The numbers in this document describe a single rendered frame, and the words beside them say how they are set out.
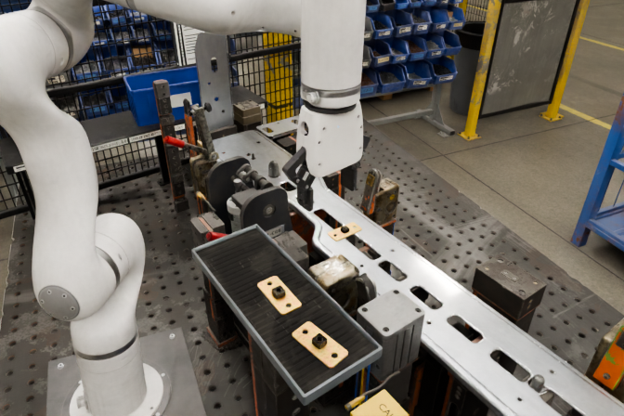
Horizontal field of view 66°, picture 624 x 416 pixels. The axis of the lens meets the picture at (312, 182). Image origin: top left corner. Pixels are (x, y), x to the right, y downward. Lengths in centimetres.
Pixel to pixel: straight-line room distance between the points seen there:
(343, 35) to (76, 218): 51
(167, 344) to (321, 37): 91
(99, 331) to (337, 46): 68
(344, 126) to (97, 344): 62
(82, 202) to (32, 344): 73
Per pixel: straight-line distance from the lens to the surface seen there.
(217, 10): 65
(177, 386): 122
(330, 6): 62
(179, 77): 190
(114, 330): 102
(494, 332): 103
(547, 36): 435
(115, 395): 112
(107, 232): 96
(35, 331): 157
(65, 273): 88
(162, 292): 154
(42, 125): 80
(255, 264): 87
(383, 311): 86
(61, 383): 129
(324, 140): 68
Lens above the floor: 173
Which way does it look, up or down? 31 degrees down
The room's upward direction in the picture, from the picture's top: straight up
